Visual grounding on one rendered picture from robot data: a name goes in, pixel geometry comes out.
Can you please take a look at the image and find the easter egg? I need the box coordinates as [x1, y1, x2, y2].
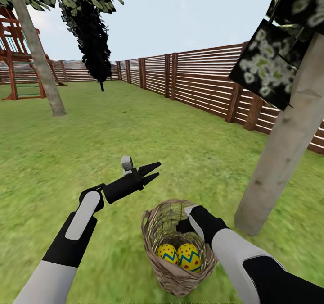
[177, 243, 201, 273]
[156, 243, 178, 265]

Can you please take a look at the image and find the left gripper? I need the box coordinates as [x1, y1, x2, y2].
[115, 162, 161, 198]

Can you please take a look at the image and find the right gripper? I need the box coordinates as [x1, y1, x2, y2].
[171, 217, 197, 236]

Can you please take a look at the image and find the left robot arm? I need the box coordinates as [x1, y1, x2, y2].
[13, 156, 161, 304]

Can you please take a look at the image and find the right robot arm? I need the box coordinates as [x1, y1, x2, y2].
[171, 205, 324, 304]

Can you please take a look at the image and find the wicker basket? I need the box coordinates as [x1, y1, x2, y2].
[140, 198, 218, 297]

